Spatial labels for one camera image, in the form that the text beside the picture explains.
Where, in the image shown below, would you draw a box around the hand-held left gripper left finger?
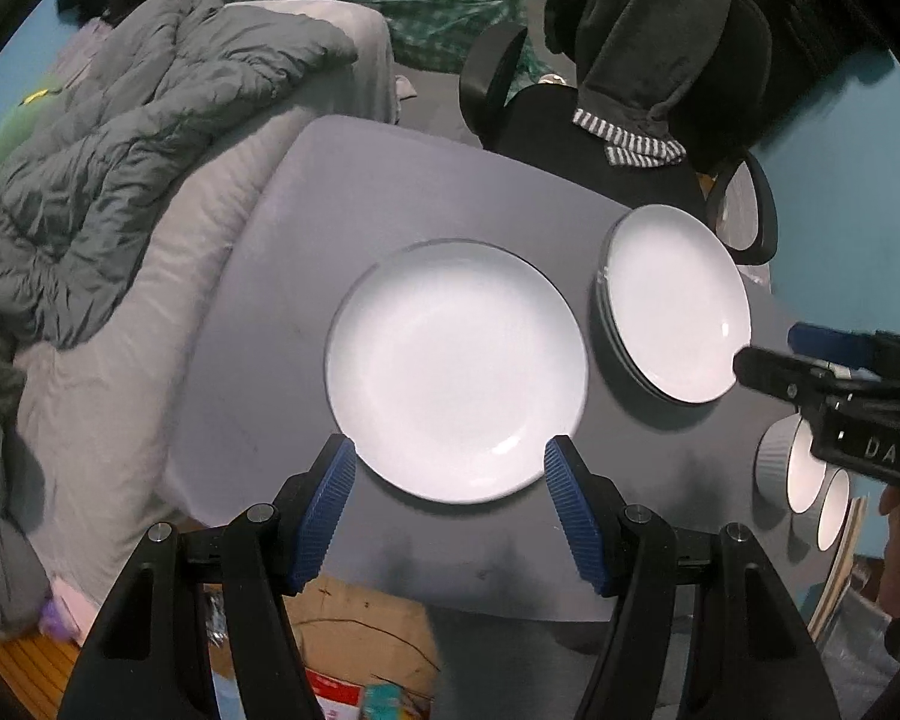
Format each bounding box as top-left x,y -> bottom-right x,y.
58,433 -> 358,720

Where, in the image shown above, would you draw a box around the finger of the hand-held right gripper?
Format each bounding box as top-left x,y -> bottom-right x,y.
733,345 -> 853,410
789,322 -> 879,373

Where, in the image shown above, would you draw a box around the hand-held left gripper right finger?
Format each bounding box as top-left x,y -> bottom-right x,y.
544,435 -> 841,720

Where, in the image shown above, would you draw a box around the white ribbed bowl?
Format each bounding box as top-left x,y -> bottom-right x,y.
755,414 -> 827,515
795,469 -> 852,550

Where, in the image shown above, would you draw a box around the white plate grey rim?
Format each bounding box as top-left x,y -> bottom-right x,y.
592,221 -> 736,406
598,204 -> 753,404
589,225 -> 728,407
324,238 -> 590,505

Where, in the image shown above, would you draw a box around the cardboard box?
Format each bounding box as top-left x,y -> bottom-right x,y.
210,577 -> 440,720

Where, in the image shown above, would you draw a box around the red and white packet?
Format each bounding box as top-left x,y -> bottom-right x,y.
304,666 -> 365,720

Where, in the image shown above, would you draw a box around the silver foil bag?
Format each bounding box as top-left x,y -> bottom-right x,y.
817,585 -> 900,720

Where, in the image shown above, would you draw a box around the bed with grey sheet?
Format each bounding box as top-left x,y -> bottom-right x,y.
15,0 -> 402,646

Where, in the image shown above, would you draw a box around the black office chair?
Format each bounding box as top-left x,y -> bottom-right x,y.
459,0 -> 779,267

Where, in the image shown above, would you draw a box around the dark grey garment striped cuffs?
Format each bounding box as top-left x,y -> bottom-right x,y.
546,0 -> 736,167

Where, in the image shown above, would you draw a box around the grey quilted duvet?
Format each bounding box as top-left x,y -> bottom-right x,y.
0,0 -> 361,631

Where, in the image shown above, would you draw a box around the green checkered tablecloth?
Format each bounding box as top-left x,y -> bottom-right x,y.
229,0 -> 530,83

